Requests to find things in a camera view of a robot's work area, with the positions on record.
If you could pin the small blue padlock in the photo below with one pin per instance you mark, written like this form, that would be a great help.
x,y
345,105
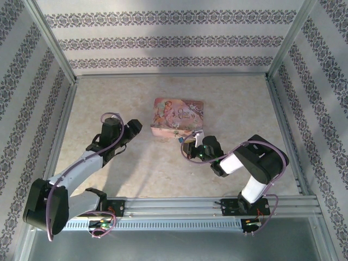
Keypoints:
x,y
180,140

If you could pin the pink illustrated tin box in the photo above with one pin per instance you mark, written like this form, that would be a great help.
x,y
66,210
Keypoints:
x,y
174,114

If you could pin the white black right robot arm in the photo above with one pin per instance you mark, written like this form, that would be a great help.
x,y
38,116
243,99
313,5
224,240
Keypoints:
x,y
263,163

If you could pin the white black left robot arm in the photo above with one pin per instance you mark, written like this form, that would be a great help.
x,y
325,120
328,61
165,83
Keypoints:
x,y
79,168

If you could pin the grey metal sheet panel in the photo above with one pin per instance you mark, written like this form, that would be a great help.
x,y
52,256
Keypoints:
x,y
163,244

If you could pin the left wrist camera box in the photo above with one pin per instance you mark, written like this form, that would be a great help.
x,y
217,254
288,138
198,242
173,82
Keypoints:
x,y
110,130

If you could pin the aluminium frame rail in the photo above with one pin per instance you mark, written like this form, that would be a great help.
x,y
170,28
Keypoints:
x,y
60,136
278,108
171,75

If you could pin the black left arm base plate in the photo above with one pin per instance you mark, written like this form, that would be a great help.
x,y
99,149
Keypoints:
x,y
118,208

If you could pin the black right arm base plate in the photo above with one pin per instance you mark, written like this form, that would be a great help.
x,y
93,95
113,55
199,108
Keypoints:
x,y
228,208

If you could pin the wide aluminium mounting rail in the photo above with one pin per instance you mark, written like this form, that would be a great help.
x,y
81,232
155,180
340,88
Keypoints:
x,y
168,206

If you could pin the aluminium frame corner post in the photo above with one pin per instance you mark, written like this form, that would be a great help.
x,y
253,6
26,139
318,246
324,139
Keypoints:
x,y
292,40
53,44

